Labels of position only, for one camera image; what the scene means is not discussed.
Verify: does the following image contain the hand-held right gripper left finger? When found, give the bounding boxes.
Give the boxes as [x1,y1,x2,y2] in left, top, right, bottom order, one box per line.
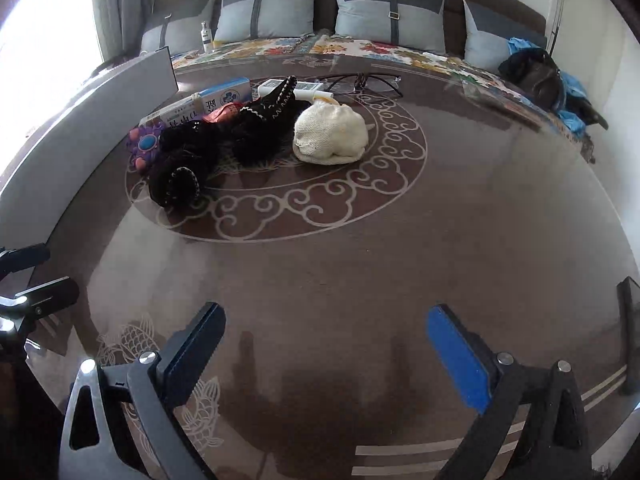
[59,301,227,480]

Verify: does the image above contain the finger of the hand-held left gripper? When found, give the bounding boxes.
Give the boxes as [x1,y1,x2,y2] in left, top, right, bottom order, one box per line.
[14,275,81,320]
[0,243,52,282]

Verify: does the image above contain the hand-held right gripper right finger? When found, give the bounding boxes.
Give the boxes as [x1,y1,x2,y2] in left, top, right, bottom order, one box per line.
[426,303,596,480]

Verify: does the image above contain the purple flower toy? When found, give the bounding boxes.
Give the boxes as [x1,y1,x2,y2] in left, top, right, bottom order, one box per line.
[129,124,163,173]

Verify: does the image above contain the white printed medicine box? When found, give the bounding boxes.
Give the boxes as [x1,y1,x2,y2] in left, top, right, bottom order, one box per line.
[139,95,206,131]

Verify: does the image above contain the black knit scarf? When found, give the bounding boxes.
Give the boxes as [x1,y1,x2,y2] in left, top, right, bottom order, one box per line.
[147,76,313,208]

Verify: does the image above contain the red pouch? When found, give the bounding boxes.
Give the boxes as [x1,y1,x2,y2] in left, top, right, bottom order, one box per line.
[202,102,246,123]

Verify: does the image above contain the blue and white medicine box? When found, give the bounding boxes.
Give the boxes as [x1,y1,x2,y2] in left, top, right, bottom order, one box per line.
[192,77,253,111]

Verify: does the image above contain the white knit hat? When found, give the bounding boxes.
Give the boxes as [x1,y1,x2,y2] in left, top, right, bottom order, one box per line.
[292,101,368,165]

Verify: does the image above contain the brown patterned glass desktop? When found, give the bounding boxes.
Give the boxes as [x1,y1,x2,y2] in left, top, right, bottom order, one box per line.
[25,54,640,480]

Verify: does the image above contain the black flat panel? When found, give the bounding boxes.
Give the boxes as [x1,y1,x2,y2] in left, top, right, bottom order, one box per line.
[616,276,640,396]

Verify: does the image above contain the grey curtain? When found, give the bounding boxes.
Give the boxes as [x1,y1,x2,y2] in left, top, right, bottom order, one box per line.
[90,0,156,63]

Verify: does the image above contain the white flat bottle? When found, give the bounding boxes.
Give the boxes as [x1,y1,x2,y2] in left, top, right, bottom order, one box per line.
[257,80,335,106]

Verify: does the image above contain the black bag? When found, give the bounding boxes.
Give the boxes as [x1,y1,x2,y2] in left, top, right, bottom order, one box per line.
[499,49,608,131]

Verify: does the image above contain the black eyeglasses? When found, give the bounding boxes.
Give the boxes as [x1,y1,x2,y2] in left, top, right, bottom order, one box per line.
[317,72,403,96]

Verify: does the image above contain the floral sofa cloth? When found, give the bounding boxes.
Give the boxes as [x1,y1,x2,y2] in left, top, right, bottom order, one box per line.
[170,35,596,161]

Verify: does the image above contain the blue cloth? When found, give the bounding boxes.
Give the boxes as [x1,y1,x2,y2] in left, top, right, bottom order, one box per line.
[507,37,588,133]

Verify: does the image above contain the thin metal pole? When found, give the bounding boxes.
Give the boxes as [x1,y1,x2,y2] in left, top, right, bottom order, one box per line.
[547,0,568,56]

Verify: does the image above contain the brown sofa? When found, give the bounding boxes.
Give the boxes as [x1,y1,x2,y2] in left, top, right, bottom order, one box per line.
[140,0,598,161]

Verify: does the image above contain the grey pillow with strap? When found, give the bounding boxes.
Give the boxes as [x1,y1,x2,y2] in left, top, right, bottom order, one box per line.
[332,0,447,55]
[462,0,548,73]
[140,0,221,56]
[214,0,325,45]

